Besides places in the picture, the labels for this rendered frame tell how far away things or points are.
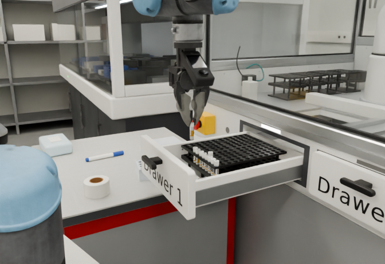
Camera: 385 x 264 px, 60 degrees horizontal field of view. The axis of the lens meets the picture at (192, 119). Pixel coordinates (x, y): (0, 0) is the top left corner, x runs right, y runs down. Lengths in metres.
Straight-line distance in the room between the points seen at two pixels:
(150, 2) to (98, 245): 0.64
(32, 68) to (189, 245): 4.06
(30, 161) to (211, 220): 0.78
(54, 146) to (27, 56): 3.61
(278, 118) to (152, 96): 0.84
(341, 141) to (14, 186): 0.65
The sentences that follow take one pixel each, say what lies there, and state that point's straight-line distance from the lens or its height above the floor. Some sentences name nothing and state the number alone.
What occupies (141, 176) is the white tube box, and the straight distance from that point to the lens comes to 1.04.
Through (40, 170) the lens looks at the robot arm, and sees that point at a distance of 0.41.
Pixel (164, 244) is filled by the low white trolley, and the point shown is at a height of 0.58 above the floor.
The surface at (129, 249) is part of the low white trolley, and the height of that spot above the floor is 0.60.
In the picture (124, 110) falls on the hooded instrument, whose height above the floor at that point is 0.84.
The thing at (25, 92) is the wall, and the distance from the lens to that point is 4.92.
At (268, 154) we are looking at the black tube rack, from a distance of 0.88.
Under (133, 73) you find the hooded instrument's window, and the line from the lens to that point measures 1.61.
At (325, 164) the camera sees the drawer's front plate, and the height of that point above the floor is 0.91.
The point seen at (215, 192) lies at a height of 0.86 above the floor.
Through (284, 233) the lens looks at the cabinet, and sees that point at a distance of 1.04.
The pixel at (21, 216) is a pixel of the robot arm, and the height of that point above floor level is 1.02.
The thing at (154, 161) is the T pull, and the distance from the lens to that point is 0.79.
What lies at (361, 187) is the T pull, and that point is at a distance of 0.74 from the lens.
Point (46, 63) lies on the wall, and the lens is 4.89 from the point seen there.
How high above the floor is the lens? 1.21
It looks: 15 degrees down
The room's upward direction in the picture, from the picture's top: straight up
